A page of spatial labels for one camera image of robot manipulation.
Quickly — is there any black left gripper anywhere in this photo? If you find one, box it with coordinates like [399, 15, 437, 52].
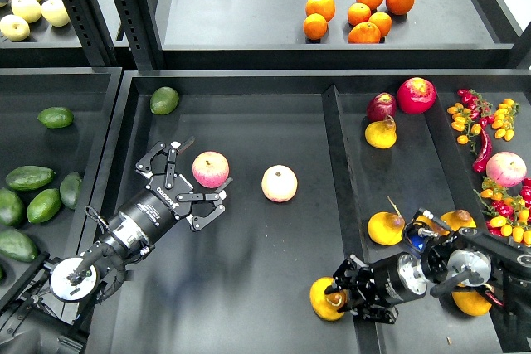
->
[118, 136, 233, 245]

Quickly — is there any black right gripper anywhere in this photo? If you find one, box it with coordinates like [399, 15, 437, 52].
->
[324, 252, 427, 324]

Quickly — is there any dark green avocado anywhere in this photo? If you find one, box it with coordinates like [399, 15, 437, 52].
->
[0, 229, 39, 263]

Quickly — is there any yellow pear right bin left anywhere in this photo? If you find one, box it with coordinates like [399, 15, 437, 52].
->
[367, 196, 406, 246]

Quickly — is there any yellow pear bin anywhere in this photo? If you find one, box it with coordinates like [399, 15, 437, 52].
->
[367, 196, 406, 246]
[415, 215, 450, 236]
[451, 284, 492, 317]
[441, 210, 476, 231]

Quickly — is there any green avocado top of bin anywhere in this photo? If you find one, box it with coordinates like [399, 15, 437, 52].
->
[149, 86, 179, 115]

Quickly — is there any dark avocado tray edge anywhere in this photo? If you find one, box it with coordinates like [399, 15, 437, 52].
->
[59, 172, 83, 210]

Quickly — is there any yellow pear right bin bottom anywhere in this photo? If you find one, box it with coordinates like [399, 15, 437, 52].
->
[451, 284, 492, 317]

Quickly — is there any yellow pear right bin middle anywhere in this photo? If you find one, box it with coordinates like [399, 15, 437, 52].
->
[441, 210, 476, 231]

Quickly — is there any green avocado left tray top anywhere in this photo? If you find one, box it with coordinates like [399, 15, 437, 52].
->
[37, 107, 74, 129]

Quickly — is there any dark avocado left tray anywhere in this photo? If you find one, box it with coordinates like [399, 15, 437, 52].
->
[5, 165, 56, 192]

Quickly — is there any dark avocado far left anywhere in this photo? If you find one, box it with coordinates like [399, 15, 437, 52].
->
[0, 187, 26, 227]

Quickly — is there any yellow pear under gripper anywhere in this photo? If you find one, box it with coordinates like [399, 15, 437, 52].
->
[364, 115, 397, 149]

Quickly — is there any pale yellow pear right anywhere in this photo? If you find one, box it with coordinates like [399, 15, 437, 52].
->
[41, 0, 70, 27]

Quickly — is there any pale yellow pear front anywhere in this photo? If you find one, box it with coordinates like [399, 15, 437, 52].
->
[0, 14, 30, 41]

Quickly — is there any pale yellow pear middle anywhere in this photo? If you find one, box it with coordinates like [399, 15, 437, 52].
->
[11, 0, 41, 24]

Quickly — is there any black bin divider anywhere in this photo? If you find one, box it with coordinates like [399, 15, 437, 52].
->
[322, 84, 387, 354]

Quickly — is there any pink red apple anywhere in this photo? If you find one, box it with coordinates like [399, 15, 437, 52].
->
[192, 151, 230, 188]

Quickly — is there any pale pink apple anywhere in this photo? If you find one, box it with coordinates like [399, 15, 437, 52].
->
[261, 165, 298, 203]

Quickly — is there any black centre bin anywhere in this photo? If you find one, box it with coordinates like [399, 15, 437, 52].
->
[86, 70, 530, 353]

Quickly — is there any lower cherry tomato bunch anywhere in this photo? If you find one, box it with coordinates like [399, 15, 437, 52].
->
[475, 177, 530, 247]

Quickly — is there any cherry tomato bunch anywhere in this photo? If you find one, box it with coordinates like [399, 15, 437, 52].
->
[475, 177, 530, 247]
[446, 89, 520, 155]

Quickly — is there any red chili pepper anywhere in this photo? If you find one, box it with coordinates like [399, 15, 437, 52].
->
[472, 128, 492, 173]

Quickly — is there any black upper shelf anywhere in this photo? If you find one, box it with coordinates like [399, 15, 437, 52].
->
[1, 0, 530, 70]

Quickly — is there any pink apple right tray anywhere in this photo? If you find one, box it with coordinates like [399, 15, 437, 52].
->
[486, 152, 527, 187]

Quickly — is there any dark red apple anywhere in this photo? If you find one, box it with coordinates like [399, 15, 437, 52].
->
[366, 92, 397, 122]

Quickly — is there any black shelf upright centre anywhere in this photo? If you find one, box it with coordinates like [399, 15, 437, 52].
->
[114, 0, 165, 70]

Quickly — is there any black shelf upright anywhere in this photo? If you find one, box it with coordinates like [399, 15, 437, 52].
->
[61, 0, 119, 67]
[114, 0, 165, 70]

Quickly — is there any upper cherry tomato bunch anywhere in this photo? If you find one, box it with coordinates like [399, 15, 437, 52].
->
[446, 89, 520, 155]

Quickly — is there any bright red apple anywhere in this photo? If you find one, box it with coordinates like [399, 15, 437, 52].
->
[397, 77, 437, 114]

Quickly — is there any black shelf upright left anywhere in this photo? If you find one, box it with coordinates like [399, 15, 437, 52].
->
[61, 0, 119, 67]

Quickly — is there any orange far left lower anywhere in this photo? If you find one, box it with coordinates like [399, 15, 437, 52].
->
[303, 13, 328, 41]

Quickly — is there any orange far left upper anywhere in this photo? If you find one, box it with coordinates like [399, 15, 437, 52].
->
[305, 0, 336, 22]

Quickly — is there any orange front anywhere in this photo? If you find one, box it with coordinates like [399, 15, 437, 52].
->
[348, 22, 382, 44]

